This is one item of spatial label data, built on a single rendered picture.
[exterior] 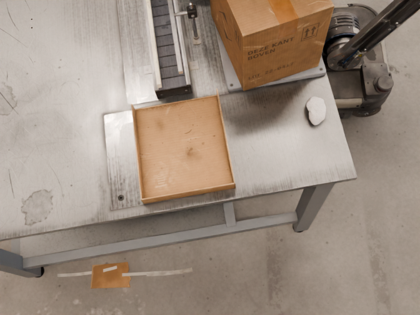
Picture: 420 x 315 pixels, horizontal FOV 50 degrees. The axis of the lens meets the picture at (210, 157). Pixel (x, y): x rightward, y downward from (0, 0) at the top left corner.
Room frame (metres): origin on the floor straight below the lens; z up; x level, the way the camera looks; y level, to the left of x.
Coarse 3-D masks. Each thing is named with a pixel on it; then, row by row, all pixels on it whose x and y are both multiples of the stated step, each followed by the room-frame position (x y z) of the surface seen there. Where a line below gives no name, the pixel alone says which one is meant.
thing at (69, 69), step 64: (0, 0) 1.21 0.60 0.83; (64, 0) 1.16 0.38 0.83; (128, 0) 1.10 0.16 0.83; (192, 0) 1.05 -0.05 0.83; (0, 64) 0.95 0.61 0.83; (64, 64) 0.90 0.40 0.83; (128, 64) 0.85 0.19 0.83; (0, 128) 0.71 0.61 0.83; (64, 128) 0.67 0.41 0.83; (128, 128) 0.63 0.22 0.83; (256, 128) 0.54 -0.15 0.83; (320, 128) 0.50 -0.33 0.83; (0, 192) 0.50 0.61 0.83; (64, 192) 0.46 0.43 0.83; (128, 192) 0.43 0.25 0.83; (256, 192) 0.35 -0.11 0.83
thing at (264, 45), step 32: (224, 0) 0.79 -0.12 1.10; (256, 0) 0.75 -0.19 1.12; (288, 0) 0.73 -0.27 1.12; (320, 0) 0.72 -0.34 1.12; (224, 32) 0.81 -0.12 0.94; (256, 32) 0.66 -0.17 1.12; (288, 32) 0.67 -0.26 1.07; (320, 32) 0.69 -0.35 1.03; (256, 64) 0.66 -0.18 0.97; (288, 64) 0.68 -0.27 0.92
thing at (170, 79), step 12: (156, 0) 1.03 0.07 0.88; (156, 12) 0.98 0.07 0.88; (168, 12) 0.97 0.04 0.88; (156, 24) 0.94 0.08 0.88; (168, 24) 0.93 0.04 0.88; (156, 36) 0.89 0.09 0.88; (168, 36) 0.88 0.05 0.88; (168, 48) 0.84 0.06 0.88; (180, 48) 0.83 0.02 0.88; (168, 60) 0.80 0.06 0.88; (168, 72) 0.76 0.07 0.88; (168, 84) 0.71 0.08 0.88; (180, 84) 0.71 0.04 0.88
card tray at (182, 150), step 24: (216, 96) 0.67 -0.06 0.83; (144, 120) 0.64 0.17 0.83; (168, 120) 0.62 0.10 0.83; (192, 120) 0.61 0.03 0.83; (216, 120) 0.59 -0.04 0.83; (144, 144) 0.56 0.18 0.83; (168, 144) 0.54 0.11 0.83; (192, 144) 0.53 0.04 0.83; (216, 144) 0.51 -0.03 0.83; (144, 168) 0.49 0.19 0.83; (168, 168) 0.47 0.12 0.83; (192, 168) 0.46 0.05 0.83; (216, 168) 0.44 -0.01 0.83; (144, 192) 0.41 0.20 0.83; (168, 192) 0.40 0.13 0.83; (192, 192) 0.38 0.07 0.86
